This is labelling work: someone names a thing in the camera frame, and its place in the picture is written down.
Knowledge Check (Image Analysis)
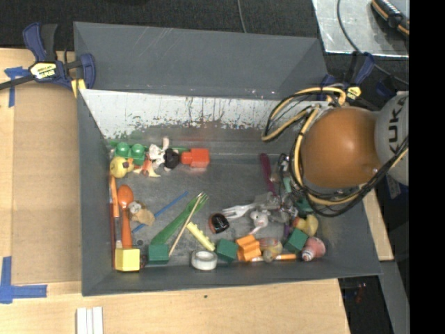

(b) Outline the white toy mouse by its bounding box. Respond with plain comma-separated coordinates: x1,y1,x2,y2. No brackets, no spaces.
249,209,272,236

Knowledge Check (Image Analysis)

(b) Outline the purple plastic spoon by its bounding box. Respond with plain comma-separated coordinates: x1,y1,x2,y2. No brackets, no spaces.
259,152,278,197

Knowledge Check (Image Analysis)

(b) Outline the yellow toy duck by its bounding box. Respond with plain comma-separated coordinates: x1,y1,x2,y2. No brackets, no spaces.
292,214,319,237

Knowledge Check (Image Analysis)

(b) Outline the white plastic fork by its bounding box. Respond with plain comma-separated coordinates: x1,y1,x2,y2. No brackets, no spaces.
222,203,259,221

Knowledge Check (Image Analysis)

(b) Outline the green cube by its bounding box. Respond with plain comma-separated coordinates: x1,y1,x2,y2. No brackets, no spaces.
284,228,309,253
216,238,239,264
147,244,170,265

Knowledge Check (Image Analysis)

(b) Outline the orange ridged block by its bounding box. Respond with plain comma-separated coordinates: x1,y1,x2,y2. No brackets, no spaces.
235,234,263,262

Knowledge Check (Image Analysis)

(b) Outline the orange and white pen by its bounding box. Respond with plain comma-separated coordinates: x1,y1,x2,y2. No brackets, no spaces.
251,253,298,262

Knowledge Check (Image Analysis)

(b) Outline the pink toy shell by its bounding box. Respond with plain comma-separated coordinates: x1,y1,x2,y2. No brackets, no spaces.
300,236,327,262

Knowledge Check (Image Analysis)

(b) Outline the black and red small toy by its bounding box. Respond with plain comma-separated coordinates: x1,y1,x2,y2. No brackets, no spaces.
209,212,231,234

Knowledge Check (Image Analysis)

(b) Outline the yellow toothed plastic strip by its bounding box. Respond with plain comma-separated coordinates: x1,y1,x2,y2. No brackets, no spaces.
186,221,217,252

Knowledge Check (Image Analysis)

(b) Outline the red-orange toy block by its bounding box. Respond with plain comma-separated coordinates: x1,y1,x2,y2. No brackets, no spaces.
180,148,211,169

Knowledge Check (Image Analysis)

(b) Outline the clear tape roll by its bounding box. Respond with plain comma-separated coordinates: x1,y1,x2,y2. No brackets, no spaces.
190,249,219,271

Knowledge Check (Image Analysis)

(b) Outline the thin wooden skewer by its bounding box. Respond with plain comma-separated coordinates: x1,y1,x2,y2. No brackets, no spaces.
168,193,204,257

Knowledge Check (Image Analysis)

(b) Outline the green plastic fork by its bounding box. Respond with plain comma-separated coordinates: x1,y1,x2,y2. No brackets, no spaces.
149,191,210,247

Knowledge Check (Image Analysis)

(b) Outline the blue straw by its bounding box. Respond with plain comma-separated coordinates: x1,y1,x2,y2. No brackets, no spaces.
131,190,189,234

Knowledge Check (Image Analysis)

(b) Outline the small black toy figure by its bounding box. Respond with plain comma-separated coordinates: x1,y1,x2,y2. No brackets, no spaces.
163,148,181,171

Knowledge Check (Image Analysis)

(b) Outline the white and orange toy animal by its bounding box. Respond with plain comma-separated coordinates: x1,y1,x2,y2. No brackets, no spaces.
140,136,172,179

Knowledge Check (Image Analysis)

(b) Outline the tan crumpled toy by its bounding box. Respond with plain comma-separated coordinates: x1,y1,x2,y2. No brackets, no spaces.
127,200,156,227

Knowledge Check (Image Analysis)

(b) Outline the grey metal bin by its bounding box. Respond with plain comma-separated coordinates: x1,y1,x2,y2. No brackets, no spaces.
72,21,383,297

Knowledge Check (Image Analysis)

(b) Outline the green two-stud toy brick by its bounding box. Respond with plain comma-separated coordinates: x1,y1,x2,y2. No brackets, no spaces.
114,141,147,167

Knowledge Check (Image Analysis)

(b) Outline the orange plastic spoon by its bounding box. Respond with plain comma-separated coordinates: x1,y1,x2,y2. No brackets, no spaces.
117,184,135,250

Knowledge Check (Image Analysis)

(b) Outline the yellow toy duck head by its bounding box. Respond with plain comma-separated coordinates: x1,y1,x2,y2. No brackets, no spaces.
109,156,135,180

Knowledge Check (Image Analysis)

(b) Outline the yellow cube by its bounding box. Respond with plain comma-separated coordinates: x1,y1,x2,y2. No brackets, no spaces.
114,247,141,273

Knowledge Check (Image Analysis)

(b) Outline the orange pencil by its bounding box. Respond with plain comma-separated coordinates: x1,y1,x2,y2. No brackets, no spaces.
108,175,120,219

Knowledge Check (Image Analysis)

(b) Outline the red-brown thin stick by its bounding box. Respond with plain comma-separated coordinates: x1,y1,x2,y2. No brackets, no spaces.
108,200,117,268

